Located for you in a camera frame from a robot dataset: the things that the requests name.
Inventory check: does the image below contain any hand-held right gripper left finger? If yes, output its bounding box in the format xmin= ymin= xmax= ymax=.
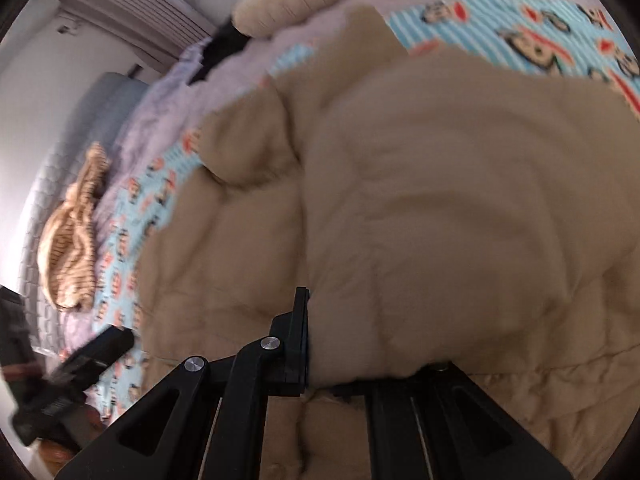
xmin=54 ymin=286 xmax=312 ymax=480

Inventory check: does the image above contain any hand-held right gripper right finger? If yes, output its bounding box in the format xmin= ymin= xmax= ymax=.
xmin=332 ymin=362 xmax=573 ymax=480

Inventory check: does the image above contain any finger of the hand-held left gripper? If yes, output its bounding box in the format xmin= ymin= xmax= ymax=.
xmin=60 ymin=327 xmax=136 ymax=388

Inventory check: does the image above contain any beige padded jacket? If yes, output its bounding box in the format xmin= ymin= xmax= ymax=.
xmin=135 ymin=5 xmax=640 ymax=480

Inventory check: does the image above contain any brown object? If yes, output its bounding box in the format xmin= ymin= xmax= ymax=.
xmin=37 ymin=402 xmax=108 ymax=463

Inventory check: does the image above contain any beige striped garment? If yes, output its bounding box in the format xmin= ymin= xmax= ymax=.
xmin=37 ymin=142 xmax=113 ymax=311

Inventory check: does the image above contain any grey padded headboard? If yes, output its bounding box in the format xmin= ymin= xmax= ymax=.
xmin=17 ymin=72 xmax=161 ymax=356

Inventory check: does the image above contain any black cloth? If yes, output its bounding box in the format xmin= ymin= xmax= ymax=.
xmin=187 ymin=20 xmax=256 ymax=83

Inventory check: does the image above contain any monkey printed striped blanket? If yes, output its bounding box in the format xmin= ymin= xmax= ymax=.
xmin=92 ymin=0 xmax=640 ymax=421

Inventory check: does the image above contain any white ribbed wall moulding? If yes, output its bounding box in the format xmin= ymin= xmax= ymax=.
xmin=45 ymin=0 xmax=231 ymax=73

